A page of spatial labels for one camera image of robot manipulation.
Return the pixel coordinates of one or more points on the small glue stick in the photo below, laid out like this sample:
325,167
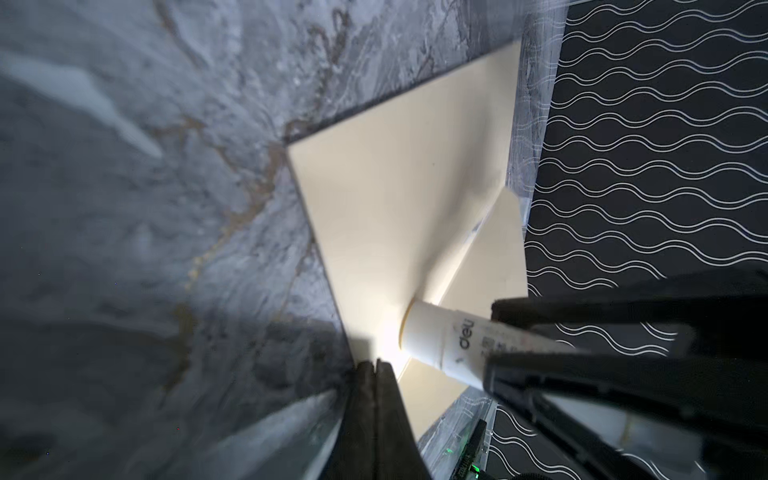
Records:
459,344

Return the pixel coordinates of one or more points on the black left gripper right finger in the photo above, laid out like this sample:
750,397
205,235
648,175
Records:
396,452

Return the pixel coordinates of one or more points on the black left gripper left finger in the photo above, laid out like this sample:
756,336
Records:
353,454

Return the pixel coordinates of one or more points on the tan kraft envelope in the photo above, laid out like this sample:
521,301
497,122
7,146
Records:
408,201

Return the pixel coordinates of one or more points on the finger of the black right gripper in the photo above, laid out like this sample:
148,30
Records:
723,312
622,417

